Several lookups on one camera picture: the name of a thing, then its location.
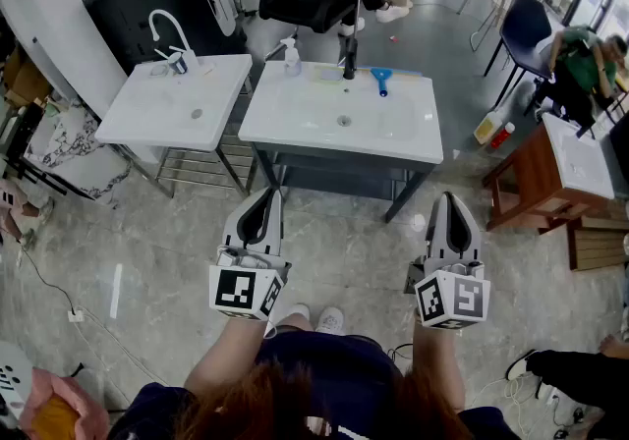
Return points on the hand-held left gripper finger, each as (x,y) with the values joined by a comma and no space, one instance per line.
(275,232)
(233,232)

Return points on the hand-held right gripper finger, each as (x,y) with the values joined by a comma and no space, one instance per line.
(474,239)
(437,232)

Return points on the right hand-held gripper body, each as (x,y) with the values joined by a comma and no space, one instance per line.
(449,298)

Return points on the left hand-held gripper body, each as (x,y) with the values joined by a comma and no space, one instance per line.
(231,288)

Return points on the blue squeegee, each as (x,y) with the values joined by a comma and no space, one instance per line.
(381,77)

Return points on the person's right forearm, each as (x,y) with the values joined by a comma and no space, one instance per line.
(437,364)

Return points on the person's left forearm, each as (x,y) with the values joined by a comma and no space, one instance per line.
(226,359)

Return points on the chrome sink stand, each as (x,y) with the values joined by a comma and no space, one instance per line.
(206,168)

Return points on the wooden vanity cabinet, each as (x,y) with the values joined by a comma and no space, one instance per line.
(526,182)

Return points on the dark metal sink stand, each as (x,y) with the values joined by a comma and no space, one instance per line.
(339,173)

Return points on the person's white shoes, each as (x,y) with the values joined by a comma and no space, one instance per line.
(330,320)

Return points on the red bottle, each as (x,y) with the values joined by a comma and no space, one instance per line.
(502,136)

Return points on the yellow liquid bottle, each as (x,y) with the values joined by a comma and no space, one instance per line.
(487,127)

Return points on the wooden slat crate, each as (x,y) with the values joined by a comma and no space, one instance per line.
(599,244)

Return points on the large white sink basin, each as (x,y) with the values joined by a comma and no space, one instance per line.
(319,109)

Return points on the person's dark navy shirt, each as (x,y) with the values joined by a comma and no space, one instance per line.
(339,369)

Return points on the white vanity basin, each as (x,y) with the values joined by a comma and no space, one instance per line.
(580,158)

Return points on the small white sink basin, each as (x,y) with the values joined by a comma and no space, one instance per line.
(162,104)

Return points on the white power strip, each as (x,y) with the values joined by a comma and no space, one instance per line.
(75,315)

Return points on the clear soap dispenser bottle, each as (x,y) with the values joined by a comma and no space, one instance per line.
(292,60)

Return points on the dark blue cup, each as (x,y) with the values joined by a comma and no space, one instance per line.
(178,64)

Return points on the marble slab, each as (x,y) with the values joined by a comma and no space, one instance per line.
(74,148)

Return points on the black faucet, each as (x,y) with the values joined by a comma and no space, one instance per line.
(350,60)

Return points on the white faucet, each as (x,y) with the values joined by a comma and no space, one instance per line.
(187,42)

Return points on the pink cloth bundle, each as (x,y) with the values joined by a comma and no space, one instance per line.
(54,403)

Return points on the dark blue chair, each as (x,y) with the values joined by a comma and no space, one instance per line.
(526,30)

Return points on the white device with black marks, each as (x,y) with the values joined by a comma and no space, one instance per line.
(12,379)

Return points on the black cabinet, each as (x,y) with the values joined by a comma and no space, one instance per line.
(132,16)

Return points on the cardboard boxes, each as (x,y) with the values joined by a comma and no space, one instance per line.
(27,79)

